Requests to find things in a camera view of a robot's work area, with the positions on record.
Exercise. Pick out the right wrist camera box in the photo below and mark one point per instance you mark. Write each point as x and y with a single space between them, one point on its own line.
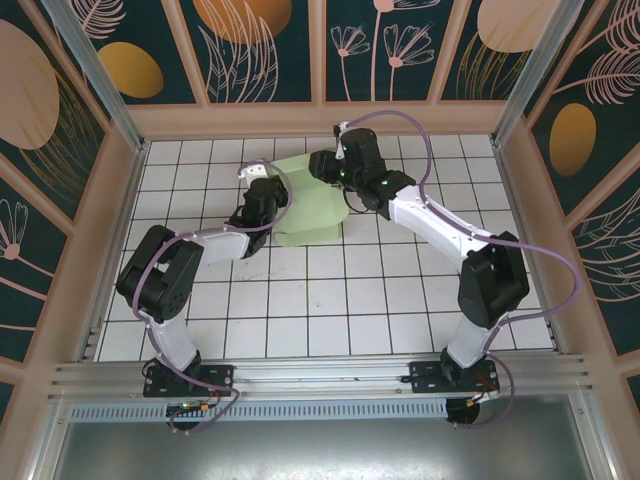
341 129

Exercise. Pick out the dark panel with pink flowers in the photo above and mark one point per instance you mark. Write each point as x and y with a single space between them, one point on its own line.
380 75

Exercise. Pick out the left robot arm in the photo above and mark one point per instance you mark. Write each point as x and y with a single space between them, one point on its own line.
220 245

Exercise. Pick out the light green cloth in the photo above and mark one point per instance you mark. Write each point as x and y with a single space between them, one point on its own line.
310 210

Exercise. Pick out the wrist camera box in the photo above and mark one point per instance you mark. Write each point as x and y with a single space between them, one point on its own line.
341 129
252 171

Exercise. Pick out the dark panel with small flower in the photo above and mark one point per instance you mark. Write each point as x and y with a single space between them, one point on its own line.
25 275

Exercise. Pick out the dark panel with pink leaves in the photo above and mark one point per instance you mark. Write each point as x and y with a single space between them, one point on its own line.
615 270

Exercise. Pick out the dark panel with large disc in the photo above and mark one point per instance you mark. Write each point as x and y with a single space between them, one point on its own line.
30 100

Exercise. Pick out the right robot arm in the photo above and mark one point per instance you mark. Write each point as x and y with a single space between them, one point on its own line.
430 220

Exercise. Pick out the aluminium frame post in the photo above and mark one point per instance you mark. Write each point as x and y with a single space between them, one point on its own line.
530 75
100 75

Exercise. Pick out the grey metal sheet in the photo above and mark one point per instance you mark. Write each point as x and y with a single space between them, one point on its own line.
320 450

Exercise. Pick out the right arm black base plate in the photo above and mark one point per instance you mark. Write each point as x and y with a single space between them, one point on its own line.
425 380

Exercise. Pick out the dark panel with leaf print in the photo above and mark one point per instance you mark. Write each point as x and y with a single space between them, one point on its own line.
240 50

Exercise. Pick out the dark panel with orange oval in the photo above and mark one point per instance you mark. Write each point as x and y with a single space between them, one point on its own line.
150 50

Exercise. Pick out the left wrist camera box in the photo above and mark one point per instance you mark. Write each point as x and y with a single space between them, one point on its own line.
252 171

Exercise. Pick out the long aluminium mounting rail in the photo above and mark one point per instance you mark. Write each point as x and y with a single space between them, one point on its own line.
320 375

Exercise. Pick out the dark panel with beige circle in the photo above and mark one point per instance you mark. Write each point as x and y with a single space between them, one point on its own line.
480 75

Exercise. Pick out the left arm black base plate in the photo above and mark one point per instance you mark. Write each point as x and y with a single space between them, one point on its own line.
220 376

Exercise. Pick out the dark panel with fern print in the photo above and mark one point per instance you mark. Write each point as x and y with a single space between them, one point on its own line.
600 100

